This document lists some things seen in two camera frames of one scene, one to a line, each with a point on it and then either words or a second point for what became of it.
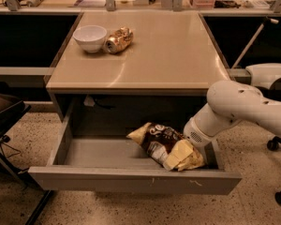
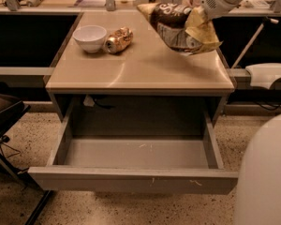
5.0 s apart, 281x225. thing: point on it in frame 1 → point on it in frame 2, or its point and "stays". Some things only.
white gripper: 193,135 → 217,4
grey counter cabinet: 135,67 stays
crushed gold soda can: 119,39 stays
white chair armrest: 262,74 stays
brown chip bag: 157,139 → 170,22
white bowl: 91,37 stays
